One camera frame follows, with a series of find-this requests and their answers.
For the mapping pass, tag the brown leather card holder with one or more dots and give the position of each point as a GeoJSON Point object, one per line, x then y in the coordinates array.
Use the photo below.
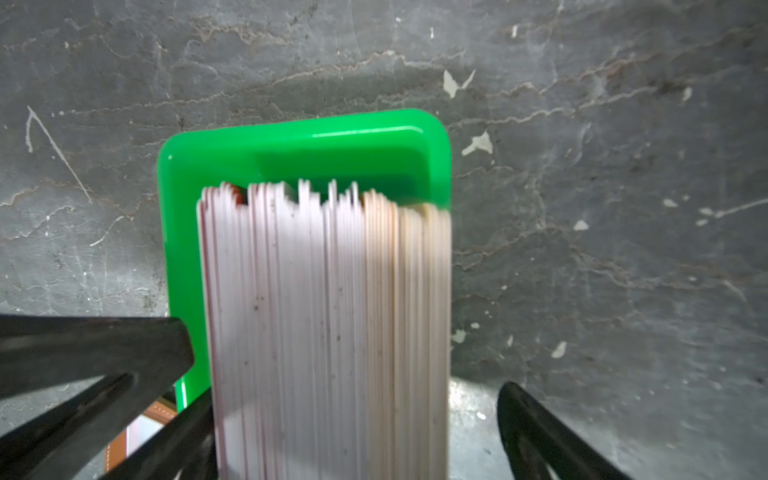
{"type": "Point", "coordinates": [138, 432]}

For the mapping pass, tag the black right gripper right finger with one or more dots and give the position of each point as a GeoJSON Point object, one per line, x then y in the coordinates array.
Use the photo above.
{"type": "Point", "coordinates": [540, 446]}

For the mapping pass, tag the stack of cards in bin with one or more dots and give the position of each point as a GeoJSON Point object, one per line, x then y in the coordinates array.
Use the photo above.
{"type": "Point", "coordinates": [328, 322]}

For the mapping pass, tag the green plastic card bin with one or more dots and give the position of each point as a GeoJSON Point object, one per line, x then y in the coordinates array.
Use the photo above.
{"type": "Point", "coordinates": [404, 154]}

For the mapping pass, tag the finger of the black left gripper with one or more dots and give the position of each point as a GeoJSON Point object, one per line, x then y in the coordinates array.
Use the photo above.
{"type": "Point", "coordinates": [58, 443]}
{"type": "Point", "coordinates": [38, 352]}

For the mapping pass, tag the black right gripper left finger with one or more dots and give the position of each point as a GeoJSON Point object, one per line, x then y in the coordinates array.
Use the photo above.
{"type": "Point", "coordinates": [183, 449]}

